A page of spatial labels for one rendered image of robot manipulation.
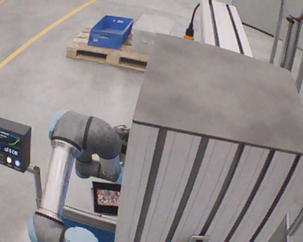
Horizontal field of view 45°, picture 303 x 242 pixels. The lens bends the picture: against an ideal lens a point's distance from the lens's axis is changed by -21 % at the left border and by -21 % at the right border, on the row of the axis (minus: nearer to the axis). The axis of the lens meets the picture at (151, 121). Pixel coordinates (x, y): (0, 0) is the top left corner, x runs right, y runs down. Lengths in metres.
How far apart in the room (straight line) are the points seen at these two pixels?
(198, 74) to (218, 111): 0.08
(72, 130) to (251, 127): 0.96
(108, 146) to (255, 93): 0.90
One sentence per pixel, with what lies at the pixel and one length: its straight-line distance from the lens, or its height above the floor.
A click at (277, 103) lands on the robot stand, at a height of 2.03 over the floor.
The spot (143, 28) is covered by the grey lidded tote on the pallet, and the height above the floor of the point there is 0.47.
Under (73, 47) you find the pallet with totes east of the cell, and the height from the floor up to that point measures 0.14.
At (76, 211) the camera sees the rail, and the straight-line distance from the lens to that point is 1.90.
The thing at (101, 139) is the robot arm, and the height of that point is 1.43.
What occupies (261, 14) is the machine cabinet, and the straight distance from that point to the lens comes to 7.22.
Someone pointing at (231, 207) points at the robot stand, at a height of 1.92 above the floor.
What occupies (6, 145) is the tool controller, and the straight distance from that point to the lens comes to 1.74.
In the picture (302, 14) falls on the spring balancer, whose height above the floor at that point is 1.87.
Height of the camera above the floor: 2.30
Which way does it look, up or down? 35 degrees down
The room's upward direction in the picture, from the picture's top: 11 degrees clockwise
